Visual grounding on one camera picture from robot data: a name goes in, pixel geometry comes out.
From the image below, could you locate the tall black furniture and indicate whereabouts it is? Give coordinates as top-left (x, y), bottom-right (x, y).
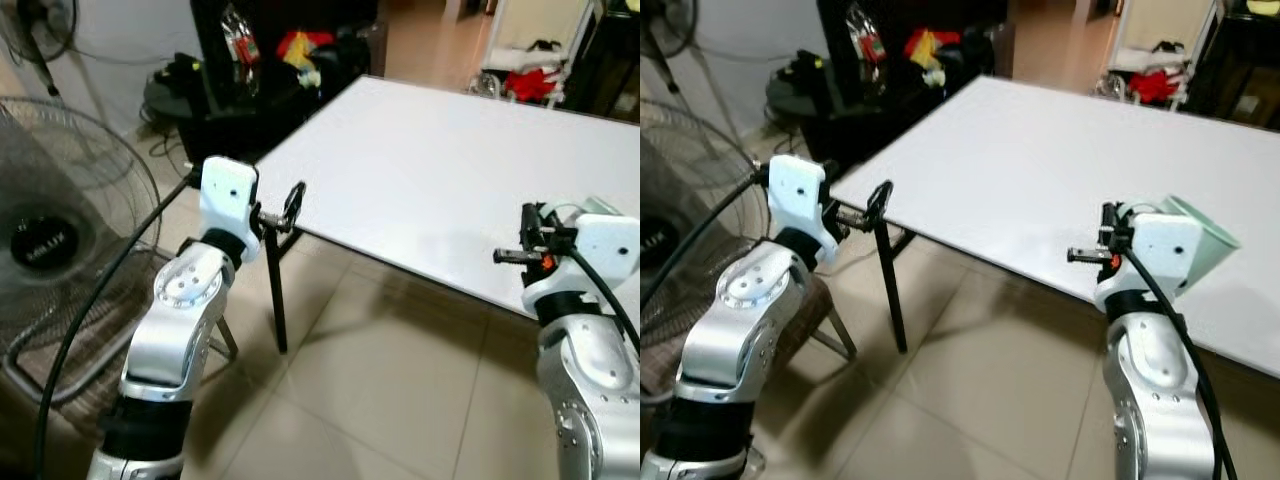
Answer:
top-left (1190, 0), bottom-right (1280, 126)
top-left (560, 0), bottom-right (641, 123)

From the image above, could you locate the large black floor fan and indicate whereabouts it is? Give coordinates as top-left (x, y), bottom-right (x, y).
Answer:
top-left (0, 95), bottom-right (166, 406)
top-left (640, 98), bottom-right (771, 346)

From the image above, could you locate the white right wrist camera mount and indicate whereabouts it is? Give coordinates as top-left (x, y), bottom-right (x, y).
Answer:
top-left (1093, 212), bottom-right (1204, 313)
top-left (520, 212), bottom-right (641, 313)

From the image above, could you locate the black table leg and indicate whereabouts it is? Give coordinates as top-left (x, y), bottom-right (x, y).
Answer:
top-left (873, 220), bottom-right (909, 354)
top-left (262, 222), bottom-right (291, 354)

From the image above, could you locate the black storage rack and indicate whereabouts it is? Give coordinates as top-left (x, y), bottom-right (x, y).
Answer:
top-left (815, 0), bottom-right (1011, 111)
top-left (190, 0), bottom-right (381, 111)

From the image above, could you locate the grey pedestal fan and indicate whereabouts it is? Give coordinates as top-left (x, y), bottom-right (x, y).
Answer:
top-left (640, 0), bottom-right (698, 96)
top-left (0, 0), bottom-right (81, 101)

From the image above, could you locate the red and yellow toy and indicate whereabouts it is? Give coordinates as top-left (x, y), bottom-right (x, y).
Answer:
top-left (277, 30), bottom-right (336, 69)
top-left (905, 28), bottom-right (963, 66)

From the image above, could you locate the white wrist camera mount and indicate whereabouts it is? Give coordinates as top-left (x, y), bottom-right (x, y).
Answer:
top-left (198, 156), bottom-right (263, 263)
top-left (520, 212), bottom-right (641, 313)
top-left (1093, 212), bottom-right (1204, 313)
top-left (767, 155), bottom-right (839, 269)

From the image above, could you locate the red cloth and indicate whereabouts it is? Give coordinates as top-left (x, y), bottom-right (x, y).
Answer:
top-left (500, 68), bottom-right (559, 103)
top-left (1128, 68), bottom-right (1186, 103)

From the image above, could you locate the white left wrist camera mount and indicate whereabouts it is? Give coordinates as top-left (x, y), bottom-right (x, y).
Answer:
top-left (767, 155), bottom-right (839, 269)
top-left (198, 156), bottom-right (263, 263)

